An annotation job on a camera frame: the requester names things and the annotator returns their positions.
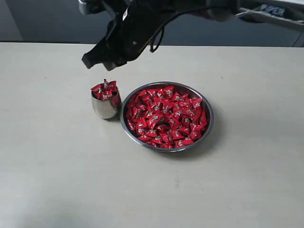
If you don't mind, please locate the black cable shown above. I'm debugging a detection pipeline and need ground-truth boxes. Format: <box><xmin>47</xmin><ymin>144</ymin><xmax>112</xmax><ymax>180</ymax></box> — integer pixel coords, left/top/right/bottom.
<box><xmin>149</xmin><ymin>4</ymin><xmax>228</xmax><ymax>53</ymax></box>

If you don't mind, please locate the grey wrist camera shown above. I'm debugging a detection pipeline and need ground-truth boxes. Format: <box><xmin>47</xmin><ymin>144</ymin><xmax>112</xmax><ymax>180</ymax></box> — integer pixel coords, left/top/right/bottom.
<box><xmin>78</xmin><ymin>0</ymin><xmax>105</xmax><ymax>15</ymax></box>

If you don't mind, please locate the stainless steel cup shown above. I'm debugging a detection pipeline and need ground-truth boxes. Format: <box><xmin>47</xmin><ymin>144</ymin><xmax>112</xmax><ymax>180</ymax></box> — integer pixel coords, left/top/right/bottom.
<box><xmin>91</xmin><ymin>91</ymin><xmax>122</xmax><ymax>120</ymax></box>

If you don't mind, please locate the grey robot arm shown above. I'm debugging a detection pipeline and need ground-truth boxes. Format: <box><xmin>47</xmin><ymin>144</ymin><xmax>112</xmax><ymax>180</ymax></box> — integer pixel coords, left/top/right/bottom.
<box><xmin>78</xmin><ymin>0</ymin><xmax>304</xmax><ymax>71</ymax></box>

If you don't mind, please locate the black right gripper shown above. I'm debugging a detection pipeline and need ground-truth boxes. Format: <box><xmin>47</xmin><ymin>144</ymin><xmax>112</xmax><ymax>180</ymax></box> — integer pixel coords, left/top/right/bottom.
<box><xmin>81</xmin><ymin>0</ymin><xmax>177</xmax><ymax>71</ymax></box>

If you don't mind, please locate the pile of red candies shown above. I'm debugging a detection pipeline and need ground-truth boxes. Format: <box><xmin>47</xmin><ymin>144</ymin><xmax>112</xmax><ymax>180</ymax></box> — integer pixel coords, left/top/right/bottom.
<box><xmin>126</xmin><ymin>85</ymin><xmax>208</xmax><ymax>149</ymax></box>

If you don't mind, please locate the stainless steel bowl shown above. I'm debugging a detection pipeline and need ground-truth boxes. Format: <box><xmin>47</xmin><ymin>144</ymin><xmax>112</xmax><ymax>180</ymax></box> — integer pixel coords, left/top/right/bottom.
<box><xmin>120</xmin><ymin>81</ymin><xmax>214</xmax><ymax>153</ymax></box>

